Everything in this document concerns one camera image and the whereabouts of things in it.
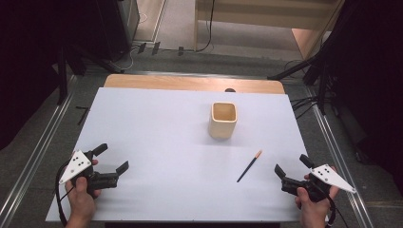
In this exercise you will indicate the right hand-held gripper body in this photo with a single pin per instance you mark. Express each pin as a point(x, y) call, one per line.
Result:
point(331, 179)

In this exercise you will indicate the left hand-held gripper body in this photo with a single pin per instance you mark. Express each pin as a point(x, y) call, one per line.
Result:
point(76, 164)

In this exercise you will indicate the person's right hand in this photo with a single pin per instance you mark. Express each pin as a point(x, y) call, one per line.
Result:
point(313, 209)

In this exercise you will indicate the person's left hand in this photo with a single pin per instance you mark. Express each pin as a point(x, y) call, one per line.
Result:
point(80, 199)

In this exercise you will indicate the dark pencil with orange end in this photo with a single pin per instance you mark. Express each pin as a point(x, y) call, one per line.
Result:
point(249, 166)

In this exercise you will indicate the white table mat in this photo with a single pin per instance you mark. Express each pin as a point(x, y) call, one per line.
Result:
point(177, 164)

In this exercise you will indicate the beige square pen holder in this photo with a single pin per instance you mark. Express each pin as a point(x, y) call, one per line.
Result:
point(222, 122)

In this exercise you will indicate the black metal stand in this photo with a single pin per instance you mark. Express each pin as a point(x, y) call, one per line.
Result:
point(62, 82)

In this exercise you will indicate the black tripod stand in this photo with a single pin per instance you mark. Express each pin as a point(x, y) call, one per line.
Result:
point(316, 72)

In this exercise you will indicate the small dark round object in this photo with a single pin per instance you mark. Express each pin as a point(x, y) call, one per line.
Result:
point(230, 90)

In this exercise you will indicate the light wooden furniture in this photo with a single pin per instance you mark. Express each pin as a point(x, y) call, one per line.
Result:
point(253, 15)

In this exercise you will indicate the metal floor rail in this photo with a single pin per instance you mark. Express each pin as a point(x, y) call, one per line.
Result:
point(342, 164)
point(34, 152)

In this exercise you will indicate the black bracket on floor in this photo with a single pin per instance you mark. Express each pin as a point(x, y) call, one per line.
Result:
point(83, 114)

